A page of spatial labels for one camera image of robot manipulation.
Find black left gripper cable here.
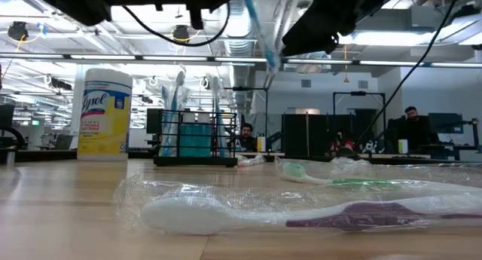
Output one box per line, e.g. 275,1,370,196
120,2,231,48

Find hanging ceiling camera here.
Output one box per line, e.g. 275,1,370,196
172,24,191,42
7,20,29,41

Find black aluminium table frame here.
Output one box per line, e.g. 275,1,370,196
0,148,482,167

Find long ceiling light strip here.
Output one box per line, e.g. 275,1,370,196
0,53,482,68

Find orange white wrapped toothbrush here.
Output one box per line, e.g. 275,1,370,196
236,153,267,168

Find hanging yellow cord pendant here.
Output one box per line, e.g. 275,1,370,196
342,44,350,84

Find yellow white wipes canister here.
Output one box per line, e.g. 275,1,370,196
77,68,134,162

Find person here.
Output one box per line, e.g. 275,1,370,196
235,123,259,152
331,130,358,155
395,106,432,154

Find black wire caddy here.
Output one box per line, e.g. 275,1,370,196
152,109,239,168

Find round silver ceiling duct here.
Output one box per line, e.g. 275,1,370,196
221,3,261,57

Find grey laptop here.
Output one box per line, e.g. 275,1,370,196
52,133,75,151

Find black stand frame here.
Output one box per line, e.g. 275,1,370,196
332,90,387,158
224,86,270,158

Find black partition panels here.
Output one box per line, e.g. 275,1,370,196
281,112,377,158

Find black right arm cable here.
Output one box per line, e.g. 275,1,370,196
359,0,462,142

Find teal mouthwash bottle white cap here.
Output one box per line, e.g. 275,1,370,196
195,112,212,158
179,112,197,158

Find dark office chair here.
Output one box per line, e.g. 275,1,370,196
0,103,28,151

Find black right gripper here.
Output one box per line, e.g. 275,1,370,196
281,0,406,57

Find blue grey monitor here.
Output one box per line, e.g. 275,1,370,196
429,112,465,135

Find purple white wrapped toothbrush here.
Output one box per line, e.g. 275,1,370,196
114,175,482,237

